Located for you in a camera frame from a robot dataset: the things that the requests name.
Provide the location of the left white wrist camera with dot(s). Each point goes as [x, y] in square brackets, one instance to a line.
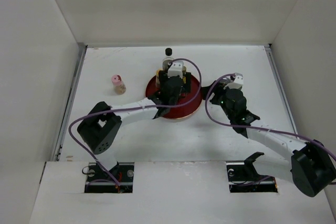
[176, 69]

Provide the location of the red round tray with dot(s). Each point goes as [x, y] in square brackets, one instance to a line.
[184, 111]

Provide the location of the yellow cap sauce bottle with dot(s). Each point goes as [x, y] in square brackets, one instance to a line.
[157, 79]

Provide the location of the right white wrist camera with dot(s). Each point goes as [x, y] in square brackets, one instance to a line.
[236, 81]

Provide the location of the tall dark soy bottle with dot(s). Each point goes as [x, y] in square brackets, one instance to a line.
[166, 62]

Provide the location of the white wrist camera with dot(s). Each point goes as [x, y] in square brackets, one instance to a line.
[176, 69]
[236, 81]

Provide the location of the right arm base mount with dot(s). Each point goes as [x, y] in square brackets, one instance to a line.
[243, 177]

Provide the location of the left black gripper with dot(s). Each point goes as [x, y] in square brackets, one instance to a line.
[164, 77]

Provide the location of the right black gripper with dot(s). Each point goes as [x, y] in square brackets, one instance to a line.
[218, 89]

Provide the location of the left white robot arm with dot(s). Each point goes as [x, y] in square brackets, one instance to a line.
[100, 127]

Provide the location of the pink lid spice shaker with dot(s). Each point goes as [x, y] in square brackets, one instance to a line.
[118, 84]

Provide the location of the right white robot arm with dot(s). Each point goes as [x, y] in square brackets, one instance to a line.
[309, 165]

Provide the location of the small yellow label bottle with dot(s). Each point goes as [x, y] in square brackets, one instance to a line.
[184, 69]

